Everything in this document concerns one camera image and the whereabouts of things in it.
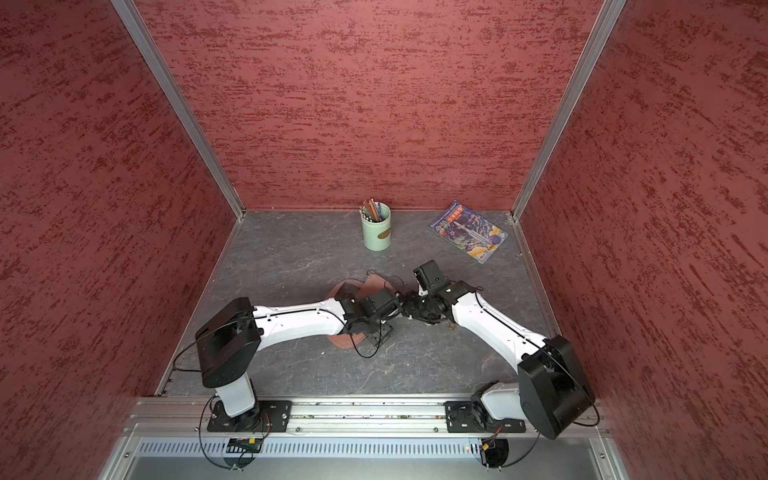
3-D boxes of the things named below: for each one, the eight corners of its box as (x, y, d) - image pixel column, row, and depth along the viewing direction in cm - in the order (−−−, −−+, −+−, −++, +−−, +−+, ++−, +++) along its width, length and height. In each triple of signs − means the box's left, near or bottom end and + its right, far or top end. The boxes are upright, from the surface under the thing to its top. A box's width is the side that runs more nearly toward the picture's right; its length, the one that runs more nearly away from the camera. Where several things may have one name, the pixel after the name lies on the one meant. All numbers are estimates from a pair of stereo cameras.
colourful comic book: (425, 228, 119) (426, 224, 117) (455, 203, 128) (456, 199, 127) (482, 267, 107) (484, 263, 105) (511, 236, 116) (513, 232, 115)
